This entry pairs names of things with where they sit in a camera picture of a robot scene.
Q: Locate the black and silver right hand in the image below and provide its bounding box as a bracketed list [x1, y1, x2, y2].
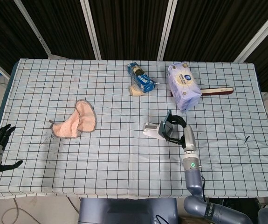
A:
[163, 115, 197, 152]

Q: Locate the black smartphone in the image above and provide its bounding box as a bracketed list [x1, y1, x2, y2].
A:
[159, 109, 174, 140]

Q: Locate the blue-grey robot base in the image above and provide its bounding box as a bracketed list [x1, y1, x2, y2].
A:
[79, 197, 179, 224]

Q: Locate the white phone stand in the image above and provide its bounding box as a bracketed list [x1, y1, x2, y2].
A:
[143, 122, 165, 141]

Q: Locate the lilac tissue pack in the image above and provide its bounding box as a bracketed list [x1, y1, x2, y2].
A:
[166, 62, 202, 111]

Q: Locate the beige round bottle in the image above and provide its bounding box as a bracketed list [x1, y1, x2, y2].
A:
[129, 84, 146, 97]

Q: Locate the blue drink carton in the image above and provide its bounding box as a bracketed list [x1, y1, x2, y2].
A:
[127, 62, 157, 93]

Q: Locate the blue checkered tablecloth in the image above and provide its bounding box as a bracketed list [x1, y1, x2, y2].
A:
[0, 58, 268, 200]

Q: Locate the pink cloth with grey edge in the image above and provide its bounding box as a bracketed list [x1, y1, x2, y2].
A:
[48, 99, 98, 139]

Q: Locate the grey floor cable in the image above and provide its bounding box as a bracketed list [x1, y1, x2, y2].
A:
[0, 197, 80, 224]

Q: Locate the white partition post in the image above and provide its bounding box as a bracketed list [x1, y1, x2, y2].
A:
[233, 2, 268, 63]
[14, 0, 52, 57]
[80, 0, 102, 59]
[157, 0, 178, 61]

